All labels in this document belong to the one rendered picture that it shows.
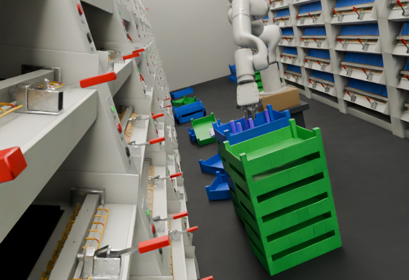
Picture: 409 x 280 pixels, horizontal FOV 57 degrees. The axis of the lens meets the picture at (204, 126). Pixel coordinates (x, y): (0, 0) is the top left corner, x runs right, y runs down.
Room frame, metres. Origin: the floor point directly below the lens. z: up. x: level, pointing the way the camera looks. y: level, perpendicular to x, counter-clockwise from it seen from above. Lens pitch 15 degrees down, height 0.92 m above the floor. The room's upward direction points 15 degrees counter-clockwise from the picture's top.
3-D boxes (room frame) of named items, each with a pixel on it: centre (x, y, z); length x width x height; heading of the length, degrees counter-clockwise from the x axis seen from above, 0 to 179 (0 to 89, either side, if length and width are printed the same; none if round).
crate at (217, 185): (1.93, -0.09, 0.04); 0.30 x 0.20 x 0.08; 65
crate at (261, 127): (1.61, -0.20, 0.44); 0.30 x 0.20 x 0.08; 101
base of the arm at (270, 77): (2.43, -0.50, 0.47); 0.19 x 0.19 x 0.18
